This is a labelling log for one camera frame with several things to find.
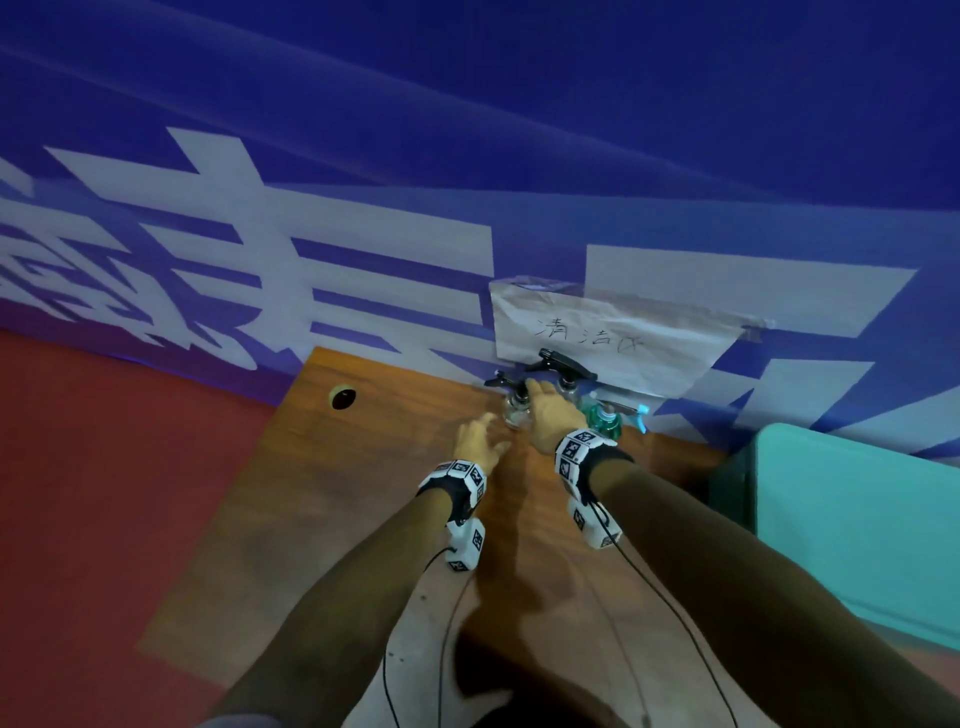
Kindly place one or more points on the white handwritten paper sign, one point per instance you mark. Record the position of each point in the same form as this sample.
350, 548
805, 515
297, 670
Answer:
622, 337

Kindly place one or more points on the clear spray bottle black trigger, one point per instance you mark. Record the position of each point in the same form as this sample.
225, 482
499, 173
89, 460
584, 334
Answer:
564, 365
514, 409

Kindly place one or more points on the blue banner with white print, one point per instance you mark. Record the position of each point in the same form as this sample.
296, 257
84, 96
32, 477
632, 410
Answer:
480, 150

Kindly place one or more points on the person's right hand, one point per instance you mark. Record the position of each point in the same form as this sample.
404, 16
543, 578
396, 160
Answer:
553, 422

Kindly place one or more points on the person's right forearm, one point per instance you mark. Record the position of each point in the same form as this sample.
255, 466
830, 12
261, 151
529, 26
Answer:
750, 607

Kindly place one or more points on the green spray bottle cyan trigger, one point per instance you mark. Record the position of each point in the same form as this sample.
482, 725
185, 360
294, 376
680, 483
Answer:
604, 421

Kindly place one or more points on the person's left hand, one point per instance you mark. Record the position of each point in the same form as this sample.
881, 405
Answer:
477, 447

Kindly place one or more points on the white wrist camera block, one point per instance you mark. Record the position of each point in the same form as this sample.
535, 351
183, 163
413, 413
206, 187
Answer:
594, 526
466, 544

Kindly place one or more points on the teal storage box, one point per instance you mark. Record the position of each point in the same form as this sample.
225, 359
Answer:
855, 525

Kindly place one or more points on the white marker wrist band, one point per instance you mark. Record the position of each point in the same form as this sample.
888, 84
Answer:
455, 484
581, 457

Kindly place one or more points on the person's right fingers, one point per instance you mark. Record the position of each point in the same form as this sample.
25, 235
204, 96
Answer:
534, 393

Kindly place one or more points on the person's left fingers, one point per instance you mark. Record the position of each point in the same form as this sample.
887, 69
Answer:
484, 429

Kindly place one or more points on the person's left forearm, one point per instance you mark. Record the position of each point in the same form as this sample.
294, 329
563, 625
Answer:
345, 615

